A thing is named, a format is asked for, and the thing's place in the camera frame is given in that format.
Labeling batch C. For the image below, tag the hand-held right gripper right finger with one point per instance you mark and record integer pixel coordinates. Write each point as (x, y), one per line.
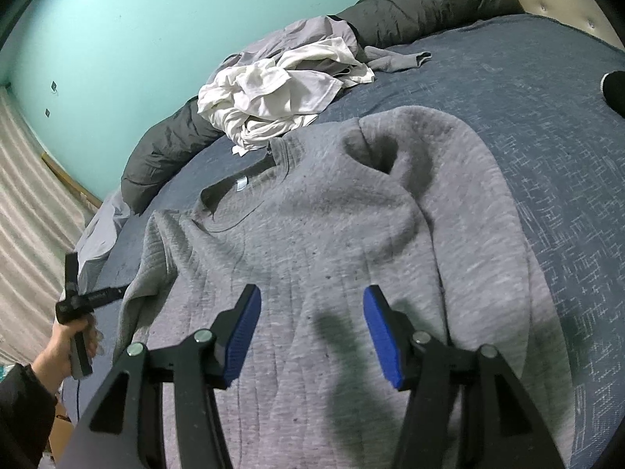
(383, 337)

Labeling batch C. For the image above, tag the dark grey duvet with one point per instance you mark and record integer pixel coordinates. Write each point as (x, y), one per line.
(429, 5)

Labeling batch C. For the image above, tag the black sock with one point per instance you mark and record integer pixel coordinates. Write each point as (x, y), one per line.
(614, 92)

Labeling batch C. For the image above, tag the white crumpled garment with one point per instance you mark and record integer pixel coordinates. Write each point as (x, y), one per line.
(273, 88)

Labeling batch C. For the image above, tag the wooden window frame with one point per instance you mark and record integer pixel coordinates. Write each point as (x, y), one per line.
(68, 178)

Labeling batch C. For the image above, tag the cardboard box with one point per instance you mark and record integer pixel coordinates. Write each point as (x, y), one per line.
(61, 430)

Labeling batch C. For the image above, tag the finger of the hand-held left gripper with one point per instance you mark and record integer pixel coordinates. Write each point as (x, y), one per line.
(110, 294)

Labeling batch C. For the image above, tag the person's left hand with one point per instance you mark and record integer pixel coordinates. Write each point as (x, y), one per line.
(66, 351)

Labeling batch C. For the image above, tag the striped beige curtain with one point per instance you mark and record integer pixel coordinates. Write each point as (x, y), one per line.
(29, 234)

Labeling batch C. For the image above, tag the grey sweatshirt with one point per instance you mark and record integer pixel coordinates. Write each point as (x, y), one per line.
(317, 234)

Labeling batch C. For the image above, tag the light grey crumpled garment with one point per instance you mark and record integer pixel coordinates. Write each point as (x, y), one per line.
(302, 34)

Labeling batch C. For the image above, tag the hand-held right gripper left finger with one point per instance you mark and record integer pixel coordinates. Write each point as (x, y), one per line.
(241, 332)

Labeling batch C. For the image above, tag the light grey pillow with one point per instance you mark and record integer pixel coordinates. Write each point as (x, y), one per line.
(97, 234)

